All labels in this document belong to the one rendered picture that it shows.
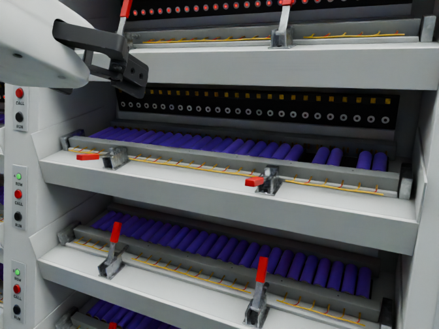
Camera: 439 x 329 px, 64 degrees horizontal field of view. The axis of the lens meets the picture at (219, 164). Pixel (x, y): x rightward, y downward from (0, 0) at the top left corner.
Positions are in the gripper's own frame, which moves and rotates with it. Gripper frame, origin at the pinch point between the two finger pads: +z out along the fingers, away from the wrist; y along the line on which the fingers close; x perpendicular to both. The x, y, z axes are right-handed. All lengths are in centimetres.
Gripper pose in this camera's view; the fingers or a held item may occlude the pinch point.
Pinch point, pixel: (99, 78)
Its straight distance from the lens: 36.8
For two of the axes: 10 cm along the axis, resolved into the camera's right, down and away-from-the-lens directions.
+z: 4.0, 1.4, 9.1
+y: 9.0, 1.2, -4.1
